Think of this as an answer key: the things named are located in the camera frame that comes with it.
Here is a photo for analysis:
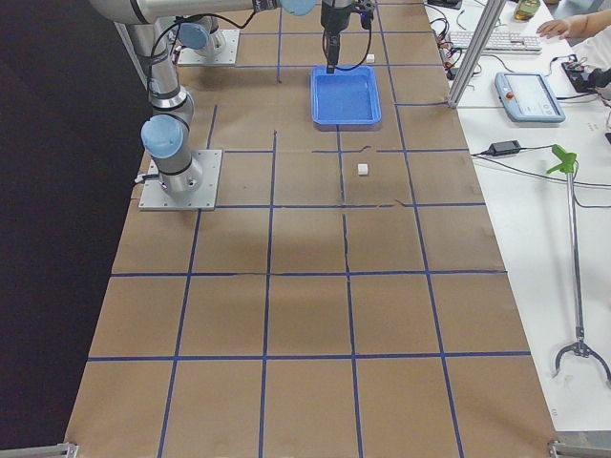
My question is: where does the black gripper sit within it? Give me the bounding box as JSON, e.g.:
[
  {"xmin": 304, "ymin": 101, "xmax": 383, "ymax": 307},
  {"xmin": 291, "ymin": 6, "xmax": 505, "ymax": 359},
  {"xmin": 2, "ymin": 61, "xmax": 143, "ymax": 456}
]
[{"xmin": 321, "ymin": 0, "xmax": 373, "ymax": 74}]

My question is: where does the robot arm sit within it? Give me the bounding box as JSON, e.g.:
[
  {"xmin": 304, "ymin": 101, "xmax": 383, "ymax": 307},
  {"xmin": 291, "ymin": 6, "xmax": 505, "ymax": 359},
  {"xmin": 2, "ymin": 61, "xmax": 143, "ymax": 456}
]
[
  {"xmin": 91, "ymin": 0, "xmax": 315, "ymax": 207},
  {"xmin": 178, "ymin": 16, "xmax": 226, "ymax": 59}
]

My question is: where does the blue plastic tray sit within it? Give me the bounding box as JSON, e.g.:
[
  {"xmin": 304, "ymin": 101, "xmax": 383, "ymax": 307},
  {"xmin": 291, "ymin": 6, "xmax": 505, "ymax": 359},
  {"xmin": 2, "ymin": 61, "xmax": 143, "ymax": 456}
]
[{"xmin": 310, "ymin": 66, "xmax": 382, "ymax": 132}]

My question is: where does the person hand on keyboard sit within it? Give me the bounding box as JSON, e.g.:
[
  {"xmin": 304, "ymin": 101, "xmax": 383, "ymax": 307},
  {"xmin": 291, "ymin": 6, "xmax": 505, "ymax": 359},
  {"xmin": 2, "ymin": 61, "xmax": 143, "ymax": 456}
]
[{"xmin": 537, "ymin": 14, "xmax": 591, "ymax": 38}]

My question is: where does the white keyboard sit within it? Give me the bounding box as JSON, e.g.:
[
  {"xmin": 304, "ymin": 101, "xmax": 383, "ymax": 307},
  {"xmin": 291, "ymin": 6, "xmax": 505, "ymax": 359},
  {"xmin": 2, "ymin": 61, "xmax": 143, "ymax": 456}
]
[{"xmin": 449, "ymin": 31, "xmax": 542, "ymax": 54}]

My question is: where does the black power adapter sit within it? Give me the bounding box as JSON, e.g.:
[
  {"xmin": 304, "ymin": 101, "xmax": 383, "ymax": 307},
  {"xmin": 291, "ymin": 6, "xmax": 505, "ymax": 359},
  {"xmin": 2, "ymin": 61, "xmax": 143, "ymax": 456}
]
[{"xmin": 489, "ymin": 140, "xmax": 522, "ymax": 156}]

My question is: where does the teach pendant tablet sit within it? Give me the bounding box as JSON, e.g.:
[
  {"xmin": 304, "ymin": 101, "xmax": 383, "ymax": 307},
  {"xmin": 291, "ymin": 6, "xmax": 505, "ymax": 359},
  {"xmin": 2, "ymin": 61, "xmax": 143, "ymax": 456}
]
[{"xmin": 495, "ymin": 73, "xmax": 565, "ymax": 123}]

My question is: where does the brown paper table cover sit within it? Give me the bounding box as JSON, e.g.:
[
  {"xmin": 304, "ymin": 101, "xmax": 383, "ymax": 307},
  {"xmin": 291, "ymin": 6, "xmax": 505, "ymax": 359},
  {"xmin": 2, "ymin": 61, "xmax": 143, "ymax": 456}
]
[{"xmin": 66, "ymin": 1, "xmax": 554, "ymax": 457}]

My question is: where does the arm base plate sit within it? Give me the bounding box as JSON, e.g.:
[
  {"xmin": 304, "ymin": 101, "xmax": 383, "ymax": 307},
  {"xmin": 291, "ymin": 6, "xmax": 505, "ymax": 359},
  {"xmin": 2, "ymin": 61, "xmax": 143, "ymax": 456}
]
[
  {"xmin": 138, "ymin": 150, "xmax": 222, "ymax": 211},
  {"xmin": 178, "ymin": 26, "xmax": 240, "ymax": 67}
]

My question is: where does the aluminium frame post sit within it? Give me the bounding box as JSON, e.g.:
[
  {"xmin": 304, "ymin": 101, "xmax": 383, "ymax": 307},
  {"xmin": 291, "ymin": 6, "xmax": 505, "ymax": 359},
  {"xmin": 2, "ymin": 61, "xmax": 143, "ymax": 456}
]
[{"xmin": 447, "ymin": 0, "xmax": 505, "ymax": 109}]

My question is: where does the green handled reacher grabber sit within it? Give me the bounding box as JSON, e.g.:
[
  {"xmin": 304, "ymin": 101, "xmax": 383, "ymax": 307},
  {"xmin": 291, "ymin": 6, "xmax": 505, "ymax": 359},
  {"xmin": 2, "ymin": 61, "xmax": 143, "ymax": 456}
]
[{"xmin": 547, "ymin": 144, "xmax": 610, "ymax": 386}]

